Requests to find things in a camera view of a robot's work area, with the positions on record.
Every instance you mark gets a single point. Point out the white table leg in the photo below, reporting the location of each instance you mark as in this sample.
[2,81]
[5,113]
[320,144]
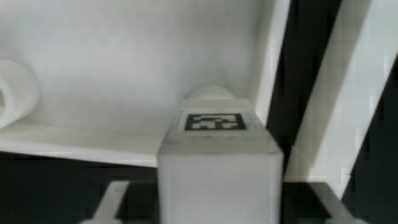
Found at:
[219,163]

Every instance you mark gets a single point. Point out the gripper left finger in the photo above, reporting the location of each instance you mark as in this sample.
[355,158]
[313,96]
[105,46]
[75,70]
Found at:
[126,204]

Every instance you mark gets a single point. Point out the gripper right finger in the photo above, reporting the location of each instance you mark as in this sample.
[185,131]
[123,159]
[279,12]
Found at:
[313,206]

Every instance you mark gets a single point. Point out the white U-shaped fence wall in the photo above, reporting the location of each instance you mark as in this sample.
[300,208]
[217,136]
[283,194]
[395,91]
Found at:
[354,72]

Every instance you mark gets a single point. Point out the white square tabletop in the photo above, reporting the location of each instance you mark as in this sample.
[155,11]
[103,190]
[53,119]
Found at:
[123,54]

